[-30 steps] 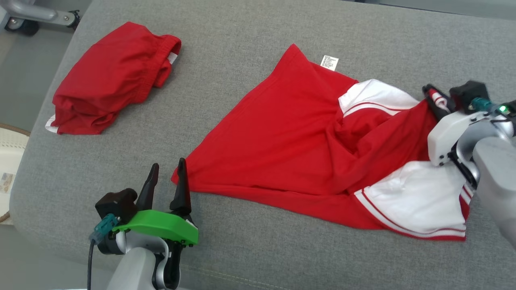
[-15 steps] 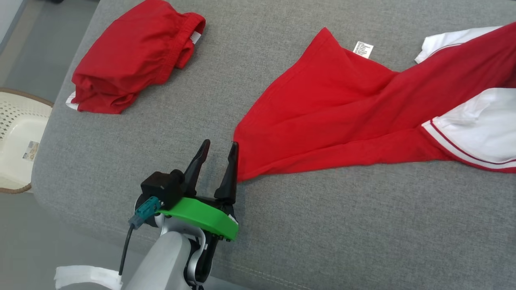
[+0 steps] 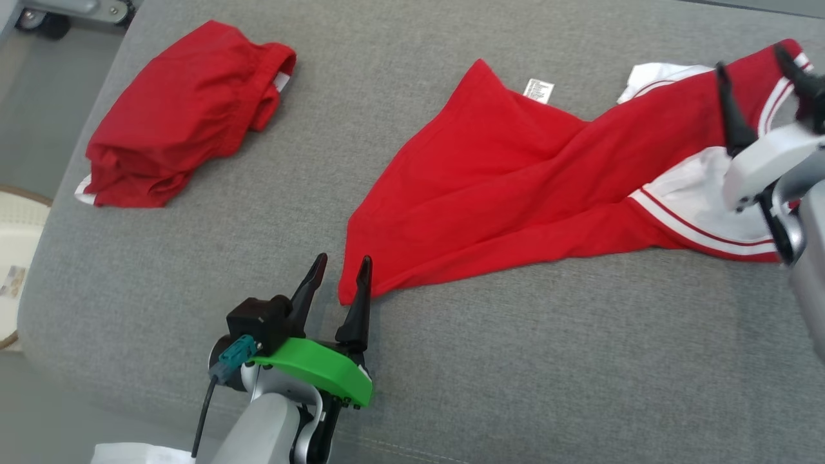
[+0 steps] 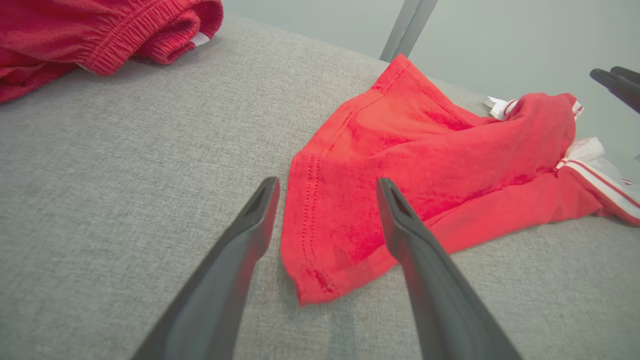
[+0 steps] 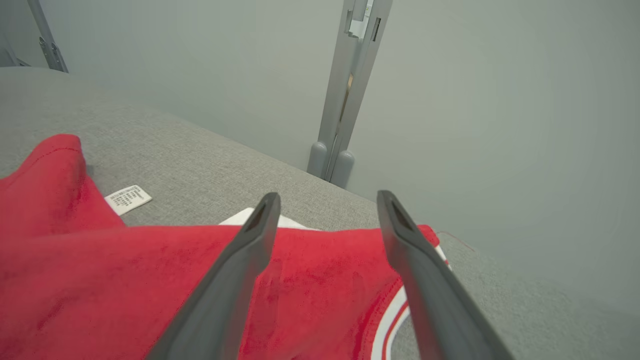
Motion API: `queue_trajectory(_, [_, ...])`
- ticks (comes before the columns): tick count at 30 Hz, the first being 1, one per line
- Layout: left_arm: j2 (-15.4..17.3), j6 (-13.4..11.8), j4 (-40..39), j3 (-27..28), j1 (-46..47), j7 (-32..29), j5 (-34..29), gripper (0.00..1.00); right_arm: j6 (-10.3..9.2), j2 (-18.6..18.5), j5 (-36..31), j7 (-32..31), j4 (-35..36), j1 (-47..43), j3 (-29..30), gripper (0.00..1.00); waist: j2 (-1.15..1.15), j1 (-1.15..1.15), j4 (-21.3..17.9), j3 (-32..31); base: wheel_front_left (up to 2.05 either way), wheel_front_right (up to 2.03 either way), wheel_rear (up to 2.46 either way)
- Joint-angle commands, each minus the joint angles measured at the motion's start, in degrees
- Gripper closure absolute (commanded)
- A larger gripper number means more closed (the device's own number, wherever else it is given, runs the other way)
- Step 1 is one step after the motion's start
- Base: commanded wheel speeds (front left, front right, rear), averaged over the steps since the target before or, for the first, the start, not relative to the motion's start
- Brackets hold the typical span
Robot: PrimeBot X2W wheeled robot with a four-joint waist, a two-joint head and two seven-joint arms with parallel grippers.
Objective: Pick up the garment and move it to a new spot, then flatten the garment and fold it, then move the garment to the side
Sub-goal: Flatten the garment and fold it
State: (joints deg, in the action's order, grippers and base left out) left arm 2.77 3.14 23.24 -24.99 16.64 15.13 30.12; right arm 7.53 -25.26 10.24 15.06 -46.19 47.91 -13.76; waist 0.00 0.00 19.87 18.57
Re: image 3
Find red jersey with white sleeves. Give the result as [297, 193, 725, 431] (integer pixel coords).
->
[338, 39, 814, 306]

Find white laundry basket, wooden rim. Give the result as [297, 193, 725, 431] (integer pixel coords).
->
[0, 186, 53, 352]

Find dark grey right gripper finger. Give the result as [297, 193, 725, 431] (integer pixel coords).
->
[773, 45, 825, 133]
[715, 62, 758, 157]

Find grey metal wheeled frame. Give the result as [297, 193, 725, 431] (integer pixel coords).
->
[16, 0, 136, 39]

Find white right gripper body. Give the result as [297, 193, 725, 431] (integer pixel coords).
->
[722, 122, 825, 213]

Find red shorts with white stripe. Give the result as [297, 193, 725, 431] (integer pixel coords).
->
[74, 19, 297, 208]

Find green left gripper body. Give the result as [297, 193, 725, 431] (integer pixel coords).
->
[251, 338, 373, 408]

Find white left cable tag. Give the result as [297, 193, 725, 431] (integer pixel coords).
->
[90, 443, 196, 464]

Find black left cable, teal plug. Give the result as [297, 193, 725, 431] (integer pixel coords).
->
[191, 335, 258, 459]

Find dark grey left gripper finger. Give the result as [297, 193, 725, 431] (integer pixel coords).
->
[335, 255, 373, 354]
[289, 253, 328, 339]

